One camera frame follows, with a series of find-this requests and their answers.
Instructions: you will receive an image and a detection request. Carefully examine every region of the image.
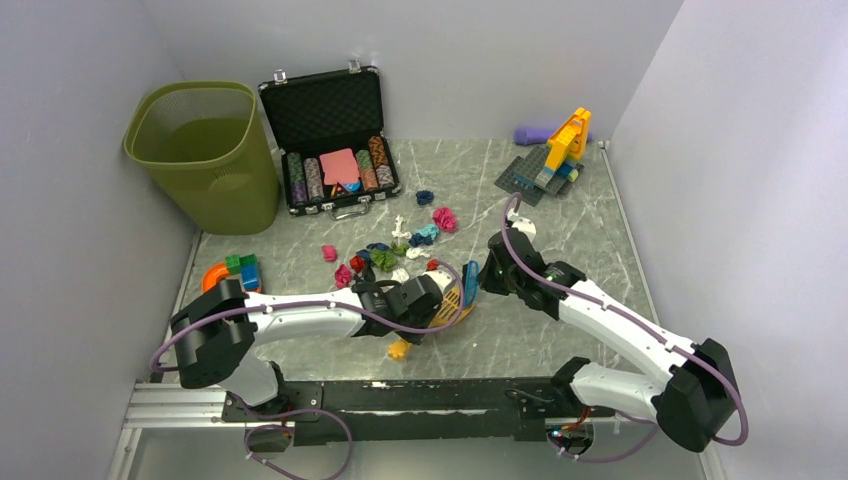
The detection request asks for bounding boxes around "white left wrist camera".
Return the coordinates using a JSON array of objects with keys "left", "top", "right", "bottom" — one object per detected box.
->
[{"left": 425, "top": 265, "right": 462, "bottom": 295}]

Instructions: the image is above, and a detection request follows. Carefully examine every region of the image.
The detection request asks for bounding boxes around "olive green mesh wastebasket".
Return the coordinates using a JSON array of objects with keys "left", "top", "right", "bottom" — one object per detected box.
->
[{"left": 123, "top": 81, "right": 280, "bottom": 235}]

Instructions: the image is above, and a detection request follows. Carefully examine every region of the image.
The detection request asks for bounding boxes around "blue hand brush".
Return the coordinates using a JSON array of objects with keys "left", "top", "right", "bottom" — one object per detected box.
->
[{"left": 462, "top": 260, "right": 480, "bottom": 309}]

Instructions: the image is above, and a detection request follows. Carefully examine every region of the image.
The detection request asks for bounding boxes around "black poker chip case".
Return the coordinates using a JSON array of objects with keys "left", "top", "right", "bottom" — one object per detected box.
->
[{"left": 258, "top": 60, "right": 403, "bottom": 220}]

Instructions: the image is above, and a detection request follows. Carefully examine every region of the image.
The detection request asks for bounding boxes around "grey brick baseplate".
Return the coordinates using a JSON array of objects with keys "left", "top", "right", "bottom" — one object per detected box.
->
[{"left": 494, "top": 145, "right": 583, "bottom": 206}]

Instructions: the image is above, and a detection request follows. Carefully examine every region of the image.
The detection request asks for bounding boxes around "pink card deck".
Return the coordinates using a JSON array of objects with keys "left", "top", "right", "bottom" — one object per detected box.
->
[{"left": 318, "top": 148, "right": 360, "bottom": 186}]

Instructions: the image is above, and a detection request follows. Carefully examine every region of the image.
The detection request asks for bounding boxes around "pink paper scrap small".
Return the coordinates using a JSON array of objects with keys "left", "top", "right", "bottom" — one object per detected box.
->
[{"left": 321, "top": 245, "right": 338, "bottom": 263}]

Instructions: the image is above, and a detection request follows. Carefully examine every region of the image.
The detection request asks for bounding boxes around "white paper scrap small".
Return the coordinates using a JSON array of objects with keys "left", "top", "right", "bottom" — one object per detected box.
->
[{"left": 405, "top": 247, "right": 431, "bottom": 260}]

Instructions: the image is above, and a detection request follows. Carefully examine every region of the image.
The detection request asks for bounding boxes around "green paper scrap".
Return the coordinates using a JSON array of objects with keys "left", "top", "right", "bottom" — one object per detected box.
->
[{"left": 369, "top": 249, "right": 398, "bottom": 272}]

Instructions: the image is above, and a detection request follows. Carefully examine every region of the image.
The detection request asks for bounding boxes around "purple cable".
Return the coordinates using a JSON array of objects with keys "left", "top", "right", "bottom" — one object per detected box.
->
[
  {"left": 500, "top": 192, "right": 750, "bottom": 465},
  {"left": 148, "top": 259, "right": 468, "bottom": 480}
]

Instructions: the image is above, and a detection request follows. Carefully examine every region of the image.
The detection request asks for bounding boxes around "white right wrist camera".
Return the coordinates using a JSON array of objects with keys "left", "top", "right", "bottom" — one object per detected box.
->
[{"left": 507, "top": 214, "right": 537, "bottom": 242}]

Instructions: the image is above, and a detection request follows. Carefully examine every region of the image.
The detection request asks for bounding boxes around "purple cylinder toy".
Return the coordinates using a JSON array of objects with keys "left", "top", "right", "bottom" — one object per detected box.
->
[{"left": 513, "top": 126, "right": 555, "bottom": 146}]

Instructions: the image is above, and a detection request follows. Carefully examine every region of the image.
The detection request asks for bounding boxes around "magenta paper scrap upper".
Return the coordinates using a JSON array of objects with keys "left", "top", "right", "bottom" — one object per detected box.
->
[{"left": 334, "top": 264, "right": 354, "bottom": 289}]

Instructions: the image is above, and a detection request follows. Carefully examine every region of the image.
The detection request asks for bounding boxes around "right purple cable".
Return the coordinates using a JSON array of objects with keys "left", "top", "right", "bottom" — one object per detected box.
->
[{"left": 500, "top": 192, "right": 750, "bottom": 465}]

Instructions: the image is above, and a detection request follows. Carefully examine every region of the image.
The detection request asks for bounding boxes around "orange ring toy with bricks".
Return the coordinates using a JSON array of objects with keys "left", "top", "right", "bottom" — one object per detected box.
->
[{"left": 201, "top": 254, "right": 263, "bottom": 293}]

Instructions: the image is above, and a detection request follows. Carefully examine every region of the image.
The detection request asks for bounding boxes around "cyan paper scrap right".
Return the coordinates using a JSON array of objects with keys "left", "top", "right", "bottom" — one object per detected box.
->
[{"left": 415, "top": 223, "right": 440, "bottom": 245}]

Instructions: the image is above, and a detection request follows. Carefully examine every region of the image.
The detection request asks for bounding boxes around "black base bar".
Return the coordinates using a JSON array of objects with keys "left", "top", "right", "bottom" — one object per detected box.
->
[{"left": 221, "top": 377, "right": 584, "bottom": 446}]

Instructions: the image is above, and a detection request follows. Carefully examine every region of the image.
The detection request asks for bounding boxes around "red paper scrap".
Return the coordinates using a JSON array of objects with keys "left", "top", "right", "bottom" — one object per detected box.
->
[{"left": 349, "top": 255, "right": 368, "bottom": 274}]

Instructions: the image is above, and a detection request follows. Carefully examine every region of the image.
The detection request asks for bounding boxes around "white paper scrap near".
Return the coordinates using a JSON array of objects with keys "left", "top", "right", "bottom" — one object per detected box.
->
[{"left": 391, "top": 267, "right": 410, "bottom": 283}]

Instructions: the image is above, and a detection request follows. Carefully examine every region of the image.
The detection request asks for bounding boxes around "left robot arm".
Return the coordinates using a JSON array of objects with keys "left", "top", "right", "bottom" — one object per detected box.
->
[{"left": 170, "top": 270, "right": 456, "bottom": 420}]

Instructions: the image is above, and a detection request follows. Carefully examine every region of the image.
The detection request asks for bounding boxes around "dark blue paper scrap far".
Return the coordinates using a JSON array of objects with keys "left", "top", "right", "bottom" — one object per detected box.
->
[{"left": 415, "top": 190, "right": 435, "bottom": 206}]

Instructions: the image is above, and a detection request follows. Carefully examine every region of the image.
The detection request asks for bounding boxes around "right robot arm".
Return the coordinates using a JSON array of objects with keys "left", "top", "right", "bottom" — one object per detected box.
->
[{"left": 478, "top": 228, "right": 743, "bottom": 453}]

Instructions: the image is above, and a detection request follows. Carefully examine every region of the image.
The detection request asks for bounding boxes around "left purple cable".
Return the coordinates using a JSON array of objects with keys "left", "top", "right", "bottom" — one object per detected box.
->
[{"left": 148, "top": 259, "right": 468, "bottom": 480}]

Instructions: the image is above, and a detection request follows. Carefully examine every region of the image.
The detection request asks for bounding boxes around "orange slotted plastic scoop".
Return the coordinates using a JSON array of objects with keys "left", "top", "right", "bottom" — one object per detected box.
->
[{"left": 387, "top": 285, "right": 477, "bottom": 360}]

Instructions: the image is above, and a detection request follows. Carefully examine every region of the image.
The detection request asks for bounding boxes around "yellow brick toy tower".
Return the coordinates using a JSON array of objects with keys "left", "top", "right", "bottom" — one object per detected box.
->
[{"left": 534, "top": 107, "right": 592, "bottom": 193}]

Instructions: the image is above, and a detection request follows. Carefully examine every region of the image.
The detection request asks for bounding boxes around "blue paper scrap centre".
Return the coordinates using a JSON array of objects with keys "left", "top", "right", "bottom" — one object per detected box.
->
[{"left": 356, "top": 242, "right": 390, "bottom": 262}]

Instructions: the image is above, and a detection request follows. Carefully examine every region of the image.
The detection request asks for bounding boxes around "pink paper scrap right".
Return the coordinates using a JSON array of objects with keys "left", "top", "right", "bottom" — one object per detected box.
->
[{"left": 432, "top": 207, "right": 458, "bottom": 233}]

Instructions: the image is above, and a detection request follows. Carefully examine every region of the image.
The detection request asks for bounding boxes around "white paper scrap far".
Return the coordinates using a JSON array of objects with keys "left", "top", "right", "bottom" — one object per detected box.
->
[{"left": 391, "top": 215, "right": 412, "bottom": 241}]

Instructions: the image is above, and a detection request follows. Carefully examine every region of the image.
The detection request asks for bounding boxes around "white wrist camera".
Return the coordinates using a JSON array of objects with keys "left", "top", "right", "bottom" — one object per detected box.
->
[
  {"left": 425, "top": 265, "right": 462, "bottom": 295},
  {"left": 507, "top": 214, "right": 537, "bottom": 242}
]

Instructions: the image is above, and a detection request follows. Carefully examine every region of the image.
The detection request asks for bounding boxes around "olive paper scrap right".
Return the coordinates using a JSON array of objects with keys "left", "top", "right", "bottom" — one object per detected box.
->
[{"left": 389, "top": 242, "right": 410, "bottom": 257}]

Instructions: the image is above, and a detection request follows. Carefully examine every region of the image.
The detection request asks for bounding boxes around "dark blue scrap right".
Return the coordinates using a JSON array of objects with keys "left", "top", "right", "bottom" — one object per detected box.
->
[{"left": 408, "top": 233, "right": 433, "bottom": 248}]

